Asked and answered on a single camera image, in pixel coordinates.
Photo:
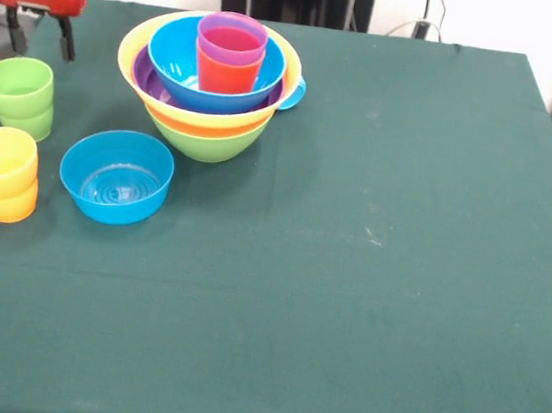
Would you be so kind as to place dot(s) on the large blue bowl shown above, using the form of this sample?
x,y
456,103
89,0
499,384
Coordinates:
x,y
168,57

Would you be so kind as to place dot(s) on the small blue bowl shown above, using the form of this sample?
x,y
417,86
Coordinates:
x,y
112,209

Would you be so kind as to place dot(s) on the blue cup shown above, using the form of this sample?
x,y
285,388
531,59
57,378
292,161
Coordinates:
x,y
293,95

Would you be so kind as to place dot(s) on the green cup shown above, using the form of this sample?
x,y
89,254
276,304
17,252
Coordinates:
x,y
14,99
31,128

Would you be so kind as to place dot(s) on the red-orange cup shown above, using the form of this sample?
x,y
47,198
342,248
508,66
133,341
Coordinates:
x,y
226,79

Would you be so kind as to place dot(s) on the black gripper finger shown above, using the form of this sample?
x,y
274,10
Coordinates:
x,y
16,31
67,40

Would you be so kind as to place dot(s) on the black plug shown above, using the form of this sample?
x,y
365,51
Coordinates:
x,y
420,29

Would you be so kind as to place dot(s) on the purple bowl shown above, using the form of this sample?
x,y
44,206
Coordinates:
x,y
143,79

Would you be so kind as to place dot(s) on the yellow bowl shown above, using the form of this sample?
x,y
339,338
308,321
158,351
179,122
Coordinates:
x,y
135,43

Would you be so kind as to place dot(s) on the dark green table cloth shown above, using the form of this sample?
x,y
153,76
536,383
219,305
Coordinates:
x,y
259,340

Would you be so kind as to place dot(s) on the purple cup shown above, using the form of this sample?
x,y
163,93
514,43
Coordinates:
x,y
229,54

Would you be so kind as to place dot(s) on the orange cup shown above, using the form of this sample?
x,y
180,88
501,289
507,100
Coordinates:
x,y
6,211

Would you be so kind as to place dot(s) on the green bowl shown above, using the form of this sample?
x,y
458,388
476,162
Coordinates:
x,y
203,144

